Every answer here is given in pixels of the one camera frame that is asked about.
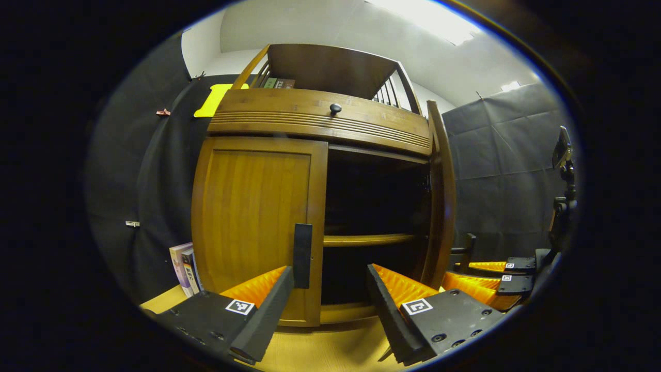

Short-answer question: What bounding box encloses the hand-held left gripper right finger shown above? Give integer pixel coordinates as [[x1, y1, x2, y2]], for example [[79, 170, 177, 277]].
[[366, 263, 509, 366]]

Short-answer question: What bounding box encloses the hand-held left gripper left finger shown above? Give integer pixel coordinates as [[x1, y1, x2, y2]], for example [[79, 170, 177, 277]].
[[155, 266, 295, 365]]

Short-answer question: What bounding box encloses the wooden shoe cabinet door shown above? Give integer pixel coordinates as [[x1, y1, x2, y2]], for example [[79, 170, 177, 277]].
[[419, 100, 477, 290], [191, 136, 329, 327]]

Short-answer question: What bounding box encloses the wooden double-door shoe cabinet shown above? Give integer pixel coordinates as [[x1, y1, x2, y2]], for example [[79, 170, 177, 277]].
[[191, 43, 458, 327]]

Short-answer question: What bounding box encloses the wooden inner cabinet shelf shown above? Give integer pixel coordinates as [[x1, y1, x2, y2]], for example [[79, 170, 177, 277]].
[[323, 234, 421, 247]]

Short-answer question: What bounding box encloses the black tripod stand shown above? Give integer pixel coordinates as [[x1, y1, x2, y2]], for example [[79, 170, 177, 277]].
[[547, 126, 578, 254]]

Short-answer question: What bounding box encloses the dark book with orange print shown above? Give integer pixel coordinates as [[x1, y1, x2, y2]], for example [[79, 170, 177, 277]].
[[181, 248, 201, 295]]

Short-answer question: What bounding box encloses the black backdrop cloth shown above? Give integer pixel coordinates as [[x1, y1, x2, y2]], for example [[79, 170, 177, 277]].
[[443, 83, 569, 259], [85, 31, 248, 305]]

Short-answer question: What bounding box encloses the wooden drawer with black knob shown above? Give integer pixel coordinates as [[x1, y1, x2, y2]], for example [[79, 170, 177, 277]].
[[208, 88, 432, 157]]

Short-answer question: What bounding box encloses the large ceiling light panel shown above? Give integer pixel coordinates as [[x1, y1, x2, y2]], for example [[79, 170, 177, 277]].
[[364, 0, 483, 46]]

